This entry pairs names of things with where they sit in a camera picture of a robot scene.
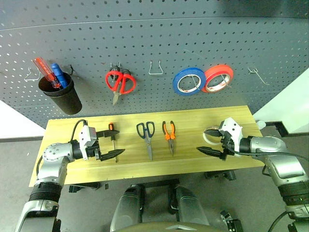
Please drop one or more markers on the white round knob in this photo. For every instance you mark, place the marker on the white round knob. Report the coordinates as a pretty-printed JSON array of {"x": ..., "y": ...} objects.
[{"x": 260, "y": 124}]

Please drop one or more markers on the black table crossbar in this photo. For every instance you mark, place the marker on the black table crossbar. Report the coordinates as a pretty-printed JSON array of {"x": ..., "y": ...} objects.
[{"x": 157, "y": 183}]

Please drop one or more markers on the black bracket with silver fitting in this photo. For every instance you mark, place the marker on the black bracket with silver fitting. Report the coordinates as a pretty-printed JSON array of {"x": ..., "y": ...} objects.
[{"x": 233, "y": 222}]

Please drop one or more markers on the dark grey rounded shell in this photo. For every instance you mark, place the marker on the dark grey rounded shell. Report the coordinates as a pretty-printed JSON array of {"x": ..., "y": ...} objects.
[
  {"x": 125, "y": 207},
  {"x": 188, "y": 205}
]

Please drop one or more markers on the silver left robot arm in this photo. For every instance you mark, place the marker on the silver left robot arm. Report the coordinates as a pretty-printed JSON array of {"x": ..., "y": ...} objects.
[{"x": 55, "y": 152}]

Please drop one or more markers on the red tape roll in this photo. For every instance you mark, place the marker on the red tape roll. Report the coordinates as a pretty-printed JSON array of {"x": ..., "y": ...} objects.
[{"x": 217, "y": 68}]

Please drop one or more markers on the grey perforated pegboard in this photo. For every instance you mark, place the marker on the grey perforated pegboard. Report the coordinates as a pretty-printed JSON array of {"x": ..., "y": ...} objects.
[{"x": 144, "y": 36}]

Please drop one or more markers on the blue tape roll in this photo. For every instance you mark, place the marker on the blue tape roll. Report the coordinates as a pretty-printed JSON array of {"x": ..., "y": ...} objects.
[{"x": 176, "y": 83}]

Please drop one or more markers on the black table foot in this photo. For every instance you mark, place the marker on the black table foot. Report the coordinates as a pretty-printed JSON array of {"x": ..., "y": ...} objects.
[
  {"x": 82, "y": 187},
  {"x": 222, "y": 175}
]

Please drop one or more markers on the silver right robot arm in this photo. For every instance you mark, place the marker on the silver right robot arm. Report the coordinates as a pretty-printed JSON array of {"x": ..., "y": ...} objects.
[{"x": 277, "y": 149}]

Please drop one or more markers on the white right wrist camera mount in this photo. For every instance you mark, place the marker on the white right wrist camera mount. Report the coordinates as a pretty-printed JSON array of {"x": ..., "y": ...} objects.
[{"x": 231, "y": 125}]

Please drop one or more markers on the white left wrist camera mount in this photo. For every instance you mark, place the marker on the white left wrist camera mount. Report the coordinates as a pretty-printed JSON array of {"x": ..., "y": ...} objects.
[{"x": 85, "y": 135}]

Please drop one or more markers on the silver long-prong peg hook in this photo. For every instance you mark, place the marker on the silver long-prong peg hook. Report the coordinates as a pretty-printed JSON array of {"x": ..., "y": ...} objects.
[{"x": 259, "y": 75}]

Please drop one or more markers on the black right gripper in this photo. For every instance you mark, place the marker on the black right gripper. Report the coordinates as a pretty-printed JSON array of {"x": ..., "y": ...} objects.
[{"x": 228, "y": 145}]

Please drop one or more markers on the silver double-prong scissors hook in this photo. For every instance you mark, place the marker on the silver double-prong scissors hook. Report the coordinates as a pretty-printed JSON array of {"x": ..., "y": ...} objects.
[{"x": 118, "y": 65}]

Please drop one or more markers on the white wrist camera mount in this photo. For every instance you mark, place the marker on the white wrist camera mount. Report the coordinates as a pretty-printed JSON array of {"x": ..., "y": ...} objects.
[
  {"x": 231, "y": 125},
  {"x": 85, "y": 135}
]

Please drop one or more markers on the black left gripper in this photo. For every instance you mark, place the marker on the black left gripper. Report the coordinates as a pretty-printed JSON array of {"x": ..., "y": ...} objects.
[{"x": 93, "y": 149}]

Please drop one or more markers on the black plastic cup holder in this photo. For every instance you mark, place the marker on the black plastic cup holder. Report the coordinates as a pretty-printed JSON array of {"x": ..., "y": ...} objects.
[{"x": 65, "y": 101}]

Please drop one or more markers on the black metal frame bracket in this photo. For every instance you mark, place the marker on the black metal frame bracket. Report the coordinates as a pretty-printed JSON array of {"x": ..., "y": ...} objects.
[{"x": 285, "y": 128}]

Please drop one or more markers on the olive rounded cover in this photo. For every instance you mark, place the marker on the olive rounded cover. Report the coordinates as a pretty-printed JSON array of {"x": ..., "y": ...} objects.
[{"x": 169, "y": 227}]

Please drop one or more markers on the small black pegboard hook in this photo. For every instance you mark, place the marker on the small black pegboard hook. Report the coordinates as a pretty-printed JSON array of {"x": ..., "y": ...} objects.
[{"x": 71, "y": 68}]

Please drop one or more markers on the white tape roll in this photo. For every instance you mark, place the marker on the white tape roll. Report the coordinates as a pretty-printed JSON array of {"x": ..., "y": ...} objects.
[{"x": 206, "y": 140}]

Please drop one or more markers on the orange and black screwdriver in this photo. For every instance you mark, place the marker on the orange and black screwdriver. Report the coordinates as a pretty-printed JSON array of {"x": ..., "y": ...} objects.
[{"x": 110, "y": 125}]

